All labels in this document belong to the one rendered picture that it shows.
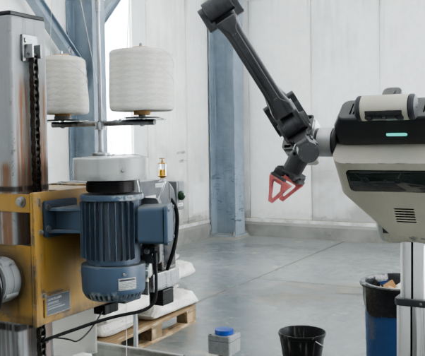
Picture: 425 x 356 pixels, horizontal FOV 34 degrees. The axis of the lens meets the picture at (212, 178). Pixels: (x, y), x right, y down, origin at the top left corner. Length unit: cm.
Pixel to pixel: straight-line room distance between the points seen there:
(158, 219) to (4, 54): 53
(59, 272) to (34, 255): 10
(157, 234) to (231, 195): 902
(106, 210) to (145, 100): 29
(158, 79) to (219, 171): 898
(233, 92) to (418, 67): 264
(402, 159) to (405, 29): 802
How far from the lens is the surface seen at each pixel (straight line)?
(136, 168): 161
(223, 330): 228
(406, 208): 218
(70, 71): 191
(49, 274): 173
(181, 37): 1009
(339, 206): 1024
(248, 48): 193
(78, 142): 803
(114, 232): 162
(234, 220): 1064
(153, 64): 174
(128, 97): 173
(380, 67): 1007
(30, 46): 173
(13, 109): 171
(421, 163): 204
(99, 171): 159
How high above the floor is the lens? 145
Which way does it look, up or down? 3 degrees down
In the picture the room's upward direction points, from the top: 1 degrees counter-clockwise
